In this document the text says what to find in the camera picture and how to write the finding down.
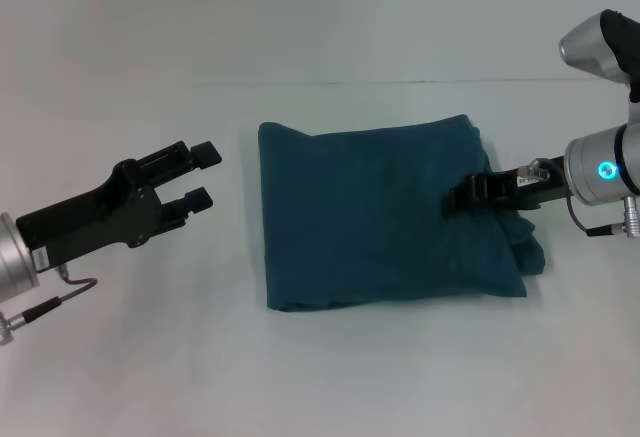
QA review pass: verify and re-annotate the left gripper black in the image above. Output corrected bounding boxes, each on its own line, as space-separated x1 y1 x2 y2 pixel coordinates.
14 140 223 274

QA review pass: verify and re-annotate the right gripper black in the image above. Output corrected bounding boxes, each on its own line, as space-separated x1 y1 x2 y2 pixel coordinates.
442 155 572 217

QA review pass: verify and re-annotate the teal blue t-shirt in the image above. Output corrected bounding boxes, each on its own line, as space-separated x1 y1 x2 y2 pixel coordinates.
257 114 547 313

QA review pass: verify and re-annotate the silver plug on gripper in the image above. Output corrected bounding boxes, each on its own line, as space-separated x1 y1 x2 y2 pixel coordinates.
518 156 550 179

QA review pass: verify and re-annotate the dark cable with silver connector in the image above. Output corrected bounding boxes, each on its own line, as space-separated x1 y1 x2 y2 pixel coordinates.
564 192 640 239

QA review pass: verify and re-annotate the dark red cable with connector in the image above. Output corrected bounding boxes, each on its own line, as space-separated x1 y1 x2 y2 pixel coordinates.
0 265 99 347

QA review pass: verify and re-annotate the right wrist camera silver housing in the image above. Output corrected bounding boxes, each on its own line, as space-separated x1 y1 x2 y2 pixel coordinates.
557 8 640 103

